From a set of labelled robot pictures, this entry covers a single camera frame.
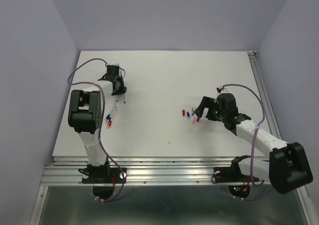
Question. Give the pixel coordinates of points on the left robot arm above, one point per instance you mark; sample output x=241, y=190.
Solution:
x=85, y=116

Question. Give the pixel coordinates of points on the aluminium rail frame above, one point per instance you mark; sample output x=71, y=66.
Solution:
x=161, y=191

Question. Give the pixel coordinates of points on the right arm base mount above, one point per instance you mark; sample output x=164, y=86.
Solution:
x=231, y=173

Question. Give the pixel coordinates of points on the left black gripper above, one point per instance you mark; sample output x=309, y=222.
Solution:
x=122, y=90

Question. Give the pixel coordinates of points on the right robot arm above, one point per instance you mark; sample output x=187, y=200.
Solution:
x=285, y=167

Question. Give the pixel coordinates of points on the right side aluminium rail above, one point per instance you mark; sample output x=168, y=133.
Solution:
x=270, y=116

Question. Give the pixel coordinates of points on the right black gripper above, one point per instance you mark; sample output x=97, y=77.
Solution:
x=207, y=103

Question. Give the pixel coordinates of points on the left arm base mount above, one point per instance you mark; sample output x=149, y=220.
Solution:
x=103, y=177

